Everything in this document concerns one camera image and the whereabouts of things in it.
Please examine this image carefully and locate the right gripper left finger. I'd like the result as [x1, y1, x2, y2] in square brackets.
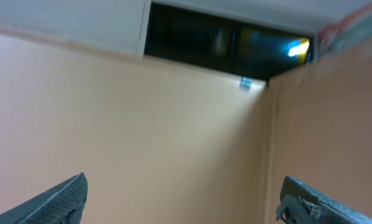
[0, 172, 88, 224]

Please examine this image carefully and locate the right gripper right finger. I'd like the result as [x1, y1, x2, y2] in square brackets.
[276, 176, 372, 224]

